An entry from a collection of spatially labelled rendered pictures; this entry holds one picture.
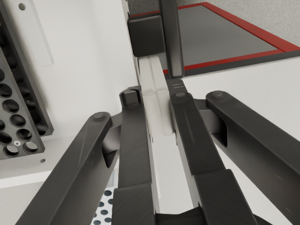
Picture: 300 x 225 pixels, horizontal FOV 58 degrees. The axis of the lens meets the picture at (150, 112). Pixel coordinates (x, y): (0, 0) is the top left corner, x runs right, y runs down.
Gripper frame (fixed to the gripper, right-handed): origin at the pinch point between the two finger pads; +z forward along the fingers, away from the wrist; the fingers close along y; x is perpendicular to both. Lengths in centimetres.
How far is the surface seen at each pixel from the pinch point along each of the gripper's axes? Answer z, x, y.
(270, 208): 17.5, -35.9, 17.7
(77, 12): 9.9, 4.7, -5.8
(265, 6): 94, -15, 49
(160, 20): 2.4, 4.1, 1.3
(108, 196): 14.0, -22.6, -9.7
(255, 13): 94, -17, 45
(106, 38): 0.7, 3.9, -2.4
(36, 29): 8.7, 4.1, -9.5
